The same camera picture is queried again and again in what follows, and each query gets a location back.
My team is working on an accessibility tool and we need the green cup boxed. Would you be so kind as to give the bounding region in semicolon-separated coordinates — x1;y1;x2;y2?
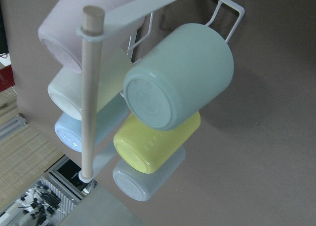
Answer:
123;23;234;130

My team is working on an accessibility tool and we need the yellow cup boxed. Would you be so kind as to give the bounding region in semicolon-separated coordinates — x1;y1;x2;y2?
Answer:
113;112;201;174

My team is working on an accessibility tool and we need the grey cup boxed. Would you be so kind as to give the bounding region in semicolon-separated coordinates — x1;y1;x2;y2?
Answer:
113;147;186;201

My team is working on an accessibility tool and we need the light blue cup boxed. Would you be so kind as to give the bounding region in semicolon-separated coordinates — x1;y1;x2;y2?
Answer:
54;94;128;152

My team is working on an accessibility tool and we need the cream white cup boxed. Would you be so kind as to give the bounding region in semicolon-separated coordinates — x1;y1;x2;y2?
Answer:
47;48;133;120

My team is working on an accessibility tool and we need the pink cup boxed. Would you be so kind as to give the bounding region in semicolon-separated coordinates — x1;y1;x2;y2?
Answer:
38;0;133;74

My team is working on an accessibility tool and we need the red cylindrical container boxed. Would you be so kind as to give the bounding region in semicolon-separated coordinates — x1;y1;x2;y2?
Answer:
0;65;15;92

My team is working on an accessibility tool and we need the white wire cup rack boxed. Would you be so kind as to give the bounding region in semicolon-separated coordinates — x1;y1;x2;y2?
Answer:
76;0;245;183

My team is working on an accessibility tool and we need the wooden rack handle dowel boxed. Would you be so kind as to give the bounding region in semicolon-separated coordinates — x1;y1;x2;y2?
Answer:
79;5;105;182

